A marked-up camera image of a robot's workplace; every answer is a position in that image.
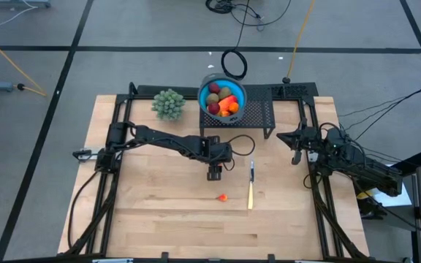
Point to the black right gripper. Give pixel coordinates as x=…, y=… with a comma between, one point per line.
x=305, y=140

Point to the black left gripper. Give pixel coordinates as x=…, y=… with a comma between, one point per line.
x=218, y=151

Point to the red-yellow toy mango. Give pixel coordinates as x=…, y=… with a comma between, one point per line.
x=228, y=103

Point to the brown-green toy kiwi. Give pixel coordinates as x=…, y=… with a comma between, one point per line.
x=225, y=92
x=212, y=98

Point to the blue collapsible bowl grey rim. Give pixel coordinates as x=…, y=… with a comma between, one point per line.
x=202, y=95

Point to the dark red plum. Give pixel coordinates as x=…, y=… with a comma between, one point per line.
x=214, y=88

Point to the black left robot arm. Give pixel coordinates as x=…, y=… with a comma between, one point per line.
x=159, y=137

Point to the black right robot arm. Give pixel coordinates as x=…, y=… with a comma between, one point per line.
x=360, y=164

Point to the black perforated metal shelf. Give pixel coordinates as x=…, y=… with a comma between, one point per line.
x=259, y=109

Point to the black perforated plate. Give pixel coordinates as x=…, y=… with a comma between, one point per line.
x=294, y=90

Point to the green toy grape bunch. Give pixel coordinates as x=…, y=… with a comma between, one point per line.
x=168, y=104

